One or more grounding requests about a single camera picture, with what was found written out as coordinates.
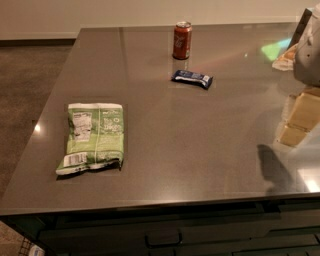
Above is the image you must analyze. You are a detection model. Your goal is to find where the red coca-cola can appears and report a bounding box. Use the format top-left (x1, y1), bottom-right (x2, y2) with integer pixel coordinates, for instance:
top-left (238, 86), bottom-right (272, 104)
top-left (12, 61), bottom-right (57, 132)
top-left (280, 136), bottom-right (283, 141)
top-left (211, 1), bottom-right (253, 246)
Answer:
top-left (172, 21), bottom-right (192, 60)

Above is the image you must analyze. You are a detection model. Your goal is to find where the green jalapeno chip bag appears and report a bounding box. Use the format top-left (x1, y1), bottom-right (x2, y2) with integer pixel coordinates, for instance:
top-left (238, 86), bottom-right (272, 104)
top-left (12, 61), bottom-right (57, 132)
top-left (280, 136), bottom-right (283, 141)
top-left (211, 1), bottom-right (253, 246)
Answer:
top-left (56, 103), bottom-right (124, 175)

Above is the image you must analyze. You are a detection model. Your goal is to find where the dark cabinet drawer handle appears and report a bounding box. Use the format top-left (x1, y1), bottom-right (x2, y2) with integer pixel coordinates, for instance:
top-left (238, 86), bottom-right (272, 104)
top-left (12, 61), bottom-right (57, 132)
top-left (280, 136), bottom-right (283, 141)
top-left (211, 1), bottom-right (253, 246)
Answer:
top-left (144, 232), bottom-right (183, 249)

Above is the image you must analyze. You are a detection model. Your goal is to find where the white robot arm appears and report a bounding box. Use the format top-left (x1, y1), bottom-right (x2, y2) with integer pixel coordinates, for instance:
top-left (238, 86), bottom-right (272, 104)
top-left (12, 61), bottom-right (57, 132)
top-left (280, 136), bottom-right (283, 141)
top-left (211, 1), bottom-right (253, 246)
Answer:
top-left (272, 4), bottom-right (320, 147)

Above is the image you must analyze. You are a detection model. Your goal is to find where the blue rxbar blueberry bar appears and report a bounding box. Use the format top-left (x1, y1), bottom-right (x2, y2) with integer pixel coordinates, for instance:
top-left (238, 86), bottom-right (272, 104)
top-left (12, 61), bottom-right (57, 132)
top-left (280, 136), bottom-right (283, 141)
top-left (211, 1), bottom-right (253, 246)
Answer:
top-left (171, 70), bottom-right (213, 90)

